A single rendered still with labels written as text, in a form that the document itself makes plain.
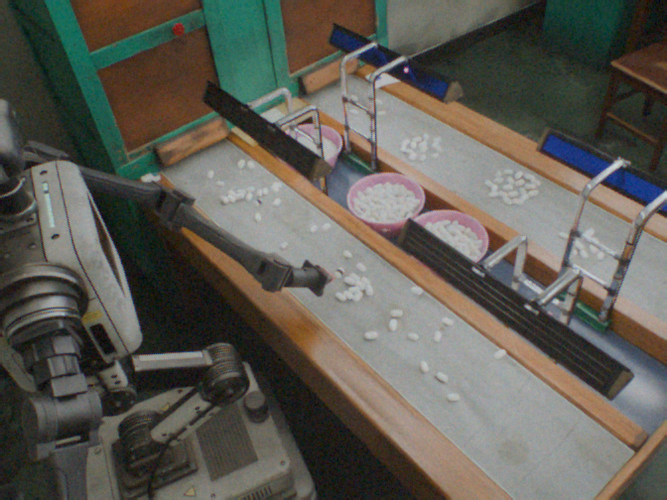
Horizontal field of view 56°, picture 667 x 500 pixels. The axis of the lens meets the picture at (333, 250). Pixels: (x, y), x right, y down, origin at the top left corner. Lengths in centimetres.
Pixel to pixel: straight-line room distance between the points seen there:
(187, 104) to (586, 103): 255
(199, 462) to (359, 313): 65
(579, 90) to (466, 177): 208
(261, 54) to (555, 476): 180
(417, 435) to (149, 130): 146
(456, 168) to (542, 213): 37
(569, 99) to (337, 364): 284
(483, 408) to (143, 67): 156
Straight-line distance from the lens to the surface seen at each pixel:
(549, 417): 171
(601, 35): 443
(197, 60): 242
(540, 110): 406
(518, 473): 163
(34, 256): 121
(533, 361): 177
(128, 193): 181
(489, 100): 411
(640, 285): 206
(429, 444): 161
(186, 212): 179
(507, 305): 145
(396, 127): 255
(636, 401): 188
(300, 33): 266
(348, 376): 171
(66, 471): 114
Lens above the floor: 219
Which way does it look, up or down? 45 degrees down
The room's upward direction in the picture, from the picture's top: 6 degrees counter-clockwise
